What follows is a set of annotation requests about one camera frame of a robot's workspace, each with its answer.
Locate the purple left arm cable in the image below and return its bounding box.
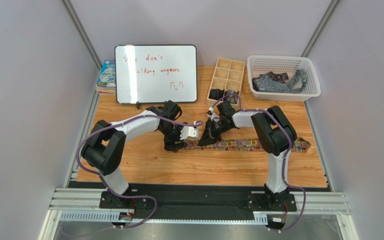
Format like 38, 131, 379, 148
75, 114, 205, 231

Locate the dark patterned tie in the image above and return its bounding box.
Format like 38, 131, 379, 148
260, 71, 289, 83

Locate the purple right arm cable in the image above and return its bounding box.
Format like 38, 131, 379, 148
210, 93, 307, 233

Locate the aluminium frame rail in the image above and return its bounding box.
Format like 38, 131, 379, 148
39, 182, 359, 240

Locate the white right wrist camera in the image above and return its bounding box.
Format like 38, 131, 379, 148
207, 107, 220, 123

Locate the blue book stack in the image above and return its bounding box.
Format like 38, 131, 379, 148
95, 59, 116, 95

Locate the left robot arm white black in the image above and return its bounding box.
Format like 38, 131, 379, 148
76, 100, 196, 197

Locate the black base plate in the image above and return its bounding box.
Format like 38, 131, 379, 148
99, 183, 298, 221

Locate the wooden compartment box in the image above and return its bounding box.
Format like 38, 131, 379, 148
206, 57, 246, 107

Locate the whiteboard with red writing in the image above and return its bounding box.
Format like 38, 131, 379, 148
114, 44, 198, 105

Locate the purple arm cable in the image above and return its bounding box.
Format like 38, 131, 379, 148
75, 114, 205, 231
210, 93, 307, 233

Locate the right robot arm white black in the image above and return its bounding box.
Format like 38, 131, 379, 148
197, 101, 297, 202

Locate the white plastic basket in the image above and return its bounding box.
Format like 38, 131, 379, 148
246, 55, 322, 102

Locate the rolled black tie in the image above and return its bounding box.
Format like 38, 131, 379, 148
208, 88, 225, 101

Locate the colourful patterned tie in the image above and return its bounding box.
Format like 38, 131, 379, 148
181, 137, 311, 153

